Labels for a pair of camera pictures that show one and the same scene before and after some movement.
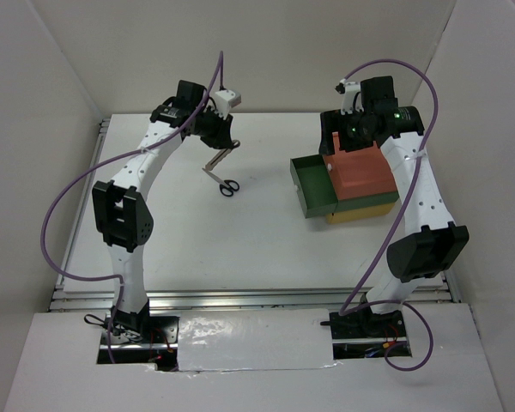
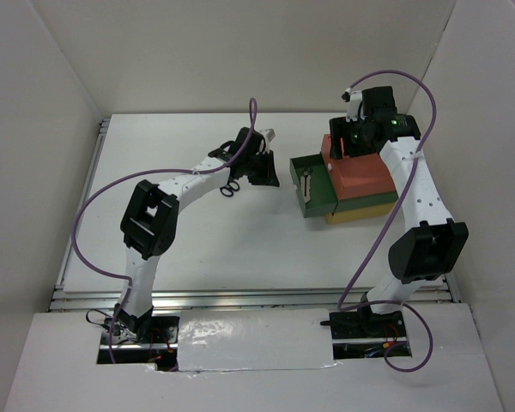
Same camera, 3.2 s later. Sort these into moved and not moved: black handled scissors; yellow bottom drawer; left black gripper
Moved: left black gripper
Not moved: black handled scissors; yellow bottom drawer
